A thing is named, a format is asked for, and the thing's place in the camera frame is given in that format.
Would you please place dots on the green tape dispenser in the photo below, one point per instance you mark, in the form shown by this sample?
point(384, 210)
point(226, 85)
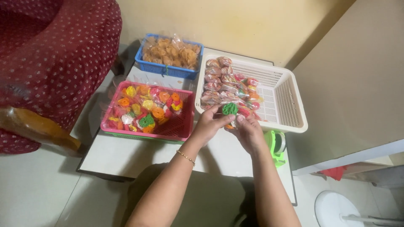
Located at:
point(276, 146)

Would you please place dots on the pink plastic basket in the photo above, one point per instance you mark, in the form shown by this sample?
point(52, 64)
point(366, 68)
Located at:
point(176, 126)

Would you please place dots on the red dotted fabric armchair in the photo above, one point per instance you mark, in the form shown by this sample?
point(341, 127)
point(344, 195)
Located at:
point(53, 60)

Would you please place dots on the blue plastic basket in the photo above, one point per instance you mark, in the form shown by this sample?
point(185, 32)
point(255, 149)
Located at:
point(167, 67)

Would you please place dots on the person's right hand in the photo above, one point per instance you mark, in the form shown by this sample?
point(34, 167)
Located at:
point(249, 134)

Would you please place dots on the white plastic basket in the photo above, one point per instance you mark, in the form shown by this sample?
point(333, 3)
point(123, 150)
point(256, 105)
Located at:
point(277, 97)

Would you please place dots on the red cloth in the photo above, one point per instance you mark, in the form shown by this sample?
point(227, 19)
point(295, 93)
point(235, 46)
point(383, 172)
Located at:
point(334, 172)

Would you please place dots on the person's dark lap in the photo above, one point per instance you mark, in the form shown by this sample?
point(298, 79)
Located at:
point(195, 198)

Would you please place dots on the clear packet of colourful crackers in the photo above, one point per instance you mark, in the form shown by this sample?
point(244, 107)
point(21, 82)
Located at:
point(232, 113)

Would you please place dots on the heap of beige cracker packets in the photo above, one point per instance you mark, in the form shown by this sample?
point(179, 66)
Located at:
point(172, 52)

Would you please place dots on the pile of sealed cracker packets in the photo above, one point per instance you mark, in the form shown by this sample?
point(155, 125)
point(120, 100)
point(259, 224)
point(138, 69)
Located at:
point(228, 86)

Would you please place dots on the heap of loose colourful crackers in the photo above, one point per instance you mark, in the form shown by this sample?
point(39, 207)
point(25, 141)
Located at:
point(146, 107)

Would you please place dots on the green plastic basket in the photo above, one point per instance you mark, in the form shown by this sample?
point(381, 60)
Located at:
point(142, 137)

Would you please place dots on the beige cabinet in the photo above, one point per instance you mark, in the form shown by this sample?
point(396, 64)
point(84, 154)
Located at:
point(350, 91)

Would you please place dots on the white fan base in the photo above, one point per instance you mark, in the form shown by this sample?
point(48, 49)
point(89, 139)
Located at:
point(339, 209)

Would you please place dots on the person's left hand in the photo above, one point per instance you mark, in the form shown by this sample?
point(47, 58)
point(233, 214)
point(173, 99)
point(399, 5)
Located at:
point(205, 124)

